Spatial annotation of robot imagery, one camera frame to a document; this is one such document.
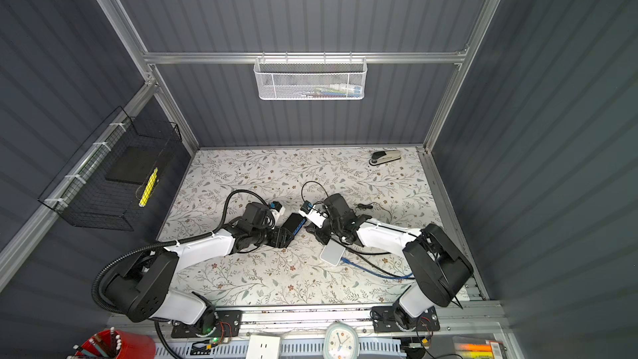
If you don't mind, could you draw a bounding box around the black white stapler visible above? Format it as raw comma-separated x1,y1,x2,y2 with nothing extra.
369,150,401,166

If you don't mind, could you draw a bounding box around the blue ethernet cable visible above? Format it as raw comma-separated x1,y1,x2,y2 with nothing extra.
340,256,415,280

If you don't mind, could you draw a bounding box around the red pencil cup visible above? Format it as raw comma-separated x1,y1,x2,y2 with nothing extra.
72,327,156,359

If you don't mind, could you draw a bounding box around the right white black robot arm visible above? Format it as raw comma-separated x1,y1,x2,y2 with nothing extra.
299,194,474,332

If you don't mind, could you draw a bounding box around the white wall power socket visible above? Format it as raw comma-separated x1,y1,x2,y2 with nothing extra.
245,334,282,359

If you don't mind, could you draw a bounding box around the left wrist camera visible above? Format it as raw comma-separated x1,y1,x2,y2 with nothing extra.
269,201,286,225

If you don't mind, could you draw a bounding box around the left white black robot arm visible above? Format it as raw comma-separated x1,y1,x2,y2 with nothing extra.
91,189,286,325

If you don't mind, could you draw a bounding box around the white wire mesh basket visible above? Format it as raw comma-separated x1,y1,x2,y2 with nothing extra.
254,57,368,101

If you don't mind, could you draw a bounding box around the black wire wall basket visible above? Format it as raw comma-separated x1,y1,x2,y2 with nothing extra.
38,111,182,232

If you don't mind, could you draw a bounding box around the floral patterned table mat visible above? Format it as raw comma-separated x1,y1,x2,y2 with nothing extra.
159,147,440,306

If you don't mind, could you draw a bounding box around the white analog clock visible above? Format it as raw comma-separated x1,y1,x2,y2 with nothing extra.
322,322,360,359

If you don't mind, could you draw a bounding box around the black pad in basket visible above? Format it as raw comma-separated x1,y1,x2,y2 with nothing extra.
106,146,160,185

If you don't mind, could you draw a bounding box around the black network switch box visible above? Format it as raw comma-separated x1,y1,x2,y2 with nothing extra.
282,213,306,239

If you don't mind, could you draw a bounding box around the long black cable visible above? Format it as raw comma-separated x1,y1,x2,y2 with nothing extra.
331,236,415,280

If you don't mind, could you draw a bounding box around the white network switch box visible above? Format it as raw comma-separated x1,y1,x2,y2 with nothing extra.
320,239,346,266

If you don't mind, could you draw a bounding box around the yellow marker in basket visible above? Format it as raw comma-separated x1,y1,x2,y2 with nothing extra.
138,167,159,208

